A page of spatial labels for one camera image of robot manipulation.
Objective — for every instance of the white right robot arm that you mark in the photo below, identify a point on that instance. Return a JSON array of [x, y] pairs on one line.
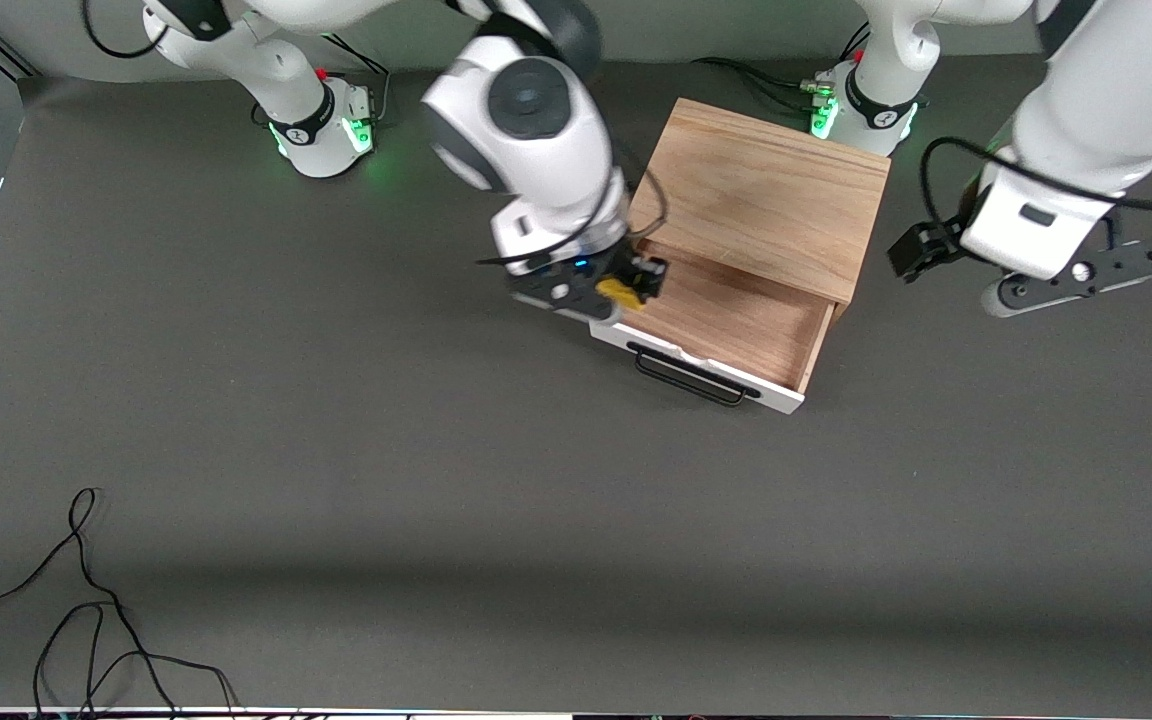
[[576, 170]]

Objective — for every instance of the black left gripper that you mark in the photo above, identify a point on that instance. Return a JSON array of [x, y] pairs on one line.
[[924, 247]]

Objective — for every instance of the dark grey table mat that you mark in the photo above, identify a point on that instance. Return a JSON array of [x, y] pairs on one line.
[[576, 520]]

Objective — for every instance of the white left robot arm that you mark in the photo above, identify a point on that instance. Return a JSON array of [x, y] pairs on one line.
[[1086, 120]]

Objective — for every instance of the wooden drawer cabinet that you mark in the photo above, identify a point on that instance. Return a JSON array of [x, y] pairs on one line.
[[766, 180]]

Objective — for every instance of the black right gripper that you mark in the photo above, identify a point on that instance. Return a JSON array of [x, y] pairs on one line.
[[638, 273]]

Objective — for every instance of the white-fronted wooden drawer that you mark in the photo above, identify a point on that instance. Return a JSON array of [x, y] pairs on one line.
[[736, 320]]

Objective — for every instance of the yellow cube block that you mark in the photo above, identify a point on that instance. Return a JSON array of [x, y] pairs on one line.
[[621, 293]]

